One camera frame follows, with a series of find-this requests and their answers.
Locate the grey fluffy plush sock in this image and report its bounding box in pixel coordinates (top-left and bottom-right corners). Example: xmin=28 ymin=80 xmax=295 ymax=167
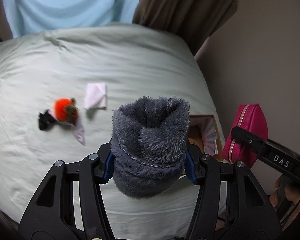
xmin=111 ymin=96 xmax=190 ymax=198

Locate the light blue hanging sheet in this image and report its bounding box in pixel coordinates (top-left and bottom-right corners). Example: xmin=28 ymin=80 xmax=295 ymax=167
xmin=3 ymin=0 xmax=139 ymax=38

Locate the lilac microfibre cleaning cloth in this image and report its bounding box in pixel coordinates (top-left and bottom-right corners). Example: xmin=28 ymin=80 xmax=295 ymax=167
xmin=70 ymin=116 xmax=85 ymax=146

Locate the cardboard box pink interior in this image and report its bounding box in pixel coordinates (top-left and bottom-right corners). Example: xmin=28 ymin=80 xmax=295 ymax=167
xmin=187 ymin=115 xmax=223 ymax=161

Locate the white cloth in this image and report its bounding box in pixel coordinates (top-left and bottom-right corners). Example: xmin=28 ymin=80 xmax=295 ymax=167
xmin=83 ymin=82 xmax=107 ymax=111

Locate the pale green bed sheet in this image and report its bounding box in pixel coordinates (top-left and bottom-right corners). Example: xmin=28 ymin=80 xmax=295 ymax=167
xmin=0 ymin=24 xmax=217 ymax=221

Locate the black small fabric item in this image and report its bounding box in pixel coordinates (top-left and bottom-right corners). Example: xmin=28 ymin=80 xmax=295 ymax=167
xmin=38 ymin=109 xmax=56 ymax=131

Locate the person's right hand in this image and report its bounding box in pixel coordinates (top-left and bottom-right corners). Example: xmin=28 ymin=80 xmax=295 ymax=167
xmin=270 ymin=176 xmax=300 ymax=208

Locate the brown curtain right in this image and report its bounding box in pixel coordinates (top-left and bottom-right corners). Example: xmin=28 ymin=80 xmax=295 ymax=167
xmin=133 ymin=0 xmax=236 ymax=55

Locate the magenta zipper pouch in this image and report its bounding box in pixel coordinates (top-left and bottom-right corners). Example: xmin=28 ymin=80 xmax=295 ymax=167
xmin=222 ymin=104 xmax=268 ymax=168

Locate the orange fluffy pom-pom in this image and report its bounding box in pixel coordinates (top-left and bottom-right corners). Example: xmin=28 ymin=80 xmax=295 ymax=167
xmin=53 ymin=98 xmax=79 ymax=125

